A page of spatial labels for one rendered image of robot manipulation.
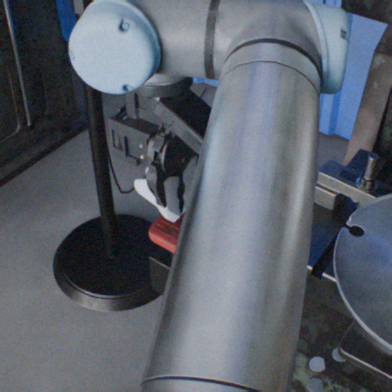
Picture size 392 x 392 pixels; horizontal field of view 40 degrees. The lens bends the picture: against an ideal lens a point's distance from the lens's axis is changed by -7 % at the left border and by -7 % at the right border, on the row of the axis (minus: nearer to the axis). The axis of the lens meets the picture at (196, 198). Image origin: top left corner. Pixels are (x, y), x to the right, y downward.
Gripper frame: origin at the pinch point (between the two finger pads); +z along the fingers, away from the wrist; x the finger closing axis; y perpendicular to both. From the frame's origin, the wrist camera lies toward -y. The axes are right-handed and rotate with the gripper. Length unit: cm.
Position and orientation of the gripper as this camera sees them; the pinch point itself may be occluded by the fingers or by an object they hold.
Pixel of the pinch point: (178, 214)
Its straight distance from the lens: 72.0
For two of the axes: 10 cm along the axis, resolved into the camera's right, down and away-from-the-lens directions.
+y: -8.1, -3.9, 4.4
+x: -5.9, 5.4, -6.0
